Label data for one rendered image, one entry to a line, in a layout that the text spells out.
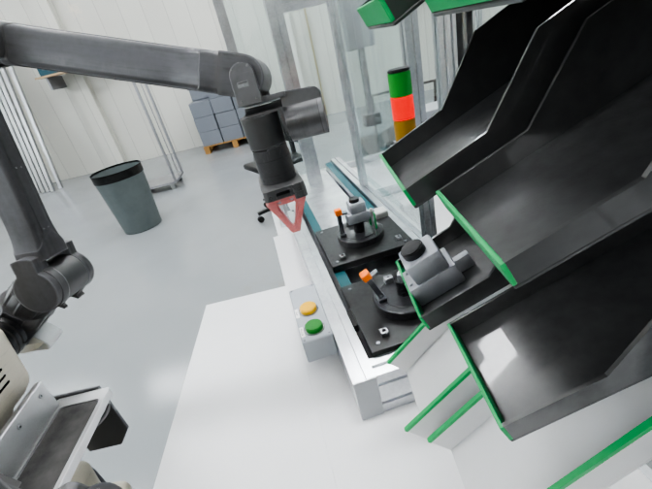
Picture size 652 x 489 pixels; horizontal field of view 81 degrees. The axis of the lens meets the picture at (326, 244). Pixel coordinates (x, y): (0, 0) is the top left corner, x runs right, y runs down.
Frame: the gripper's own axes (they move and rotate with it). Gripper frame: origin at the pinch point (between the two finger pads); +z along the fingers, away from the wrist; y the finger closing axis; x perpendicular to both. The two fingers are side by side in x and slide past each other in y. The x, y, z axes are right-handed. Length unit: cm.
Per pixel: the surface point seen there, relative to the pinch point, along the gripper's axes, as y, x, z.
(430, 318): -28.2, -10.8, 3.7
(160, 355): 145, 101, 120
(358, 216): 36.6, -19.2, 19.7
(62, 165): 855, 405, 78
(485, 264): -25.2, -20.0, 1.4
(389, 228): 38, -28, 27
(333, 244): 39.3, -10.4, 26.9
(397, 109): 22.1, -29.9, -9.2
